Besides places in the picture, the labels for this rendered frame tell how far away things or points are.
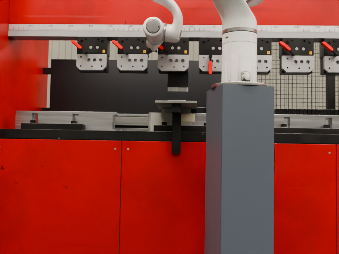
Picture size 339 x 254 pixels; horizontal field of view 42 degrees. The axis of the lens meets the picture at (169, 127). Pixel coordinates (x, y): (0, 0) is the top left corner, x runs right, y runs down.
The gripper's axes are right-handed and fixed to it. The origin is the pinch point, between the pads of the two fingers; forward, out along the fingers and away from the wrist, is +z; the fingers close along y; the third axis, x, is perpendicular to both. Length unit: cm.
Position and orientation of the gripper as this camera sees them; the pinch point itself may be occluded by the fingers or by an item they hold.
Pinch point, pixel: (158, 45)
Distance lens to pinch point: 216.3
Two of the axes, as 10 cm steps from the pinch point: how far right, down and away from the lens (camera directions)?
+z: 0.4, 0.6, 10.0
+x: 7.6, 6.5, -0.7
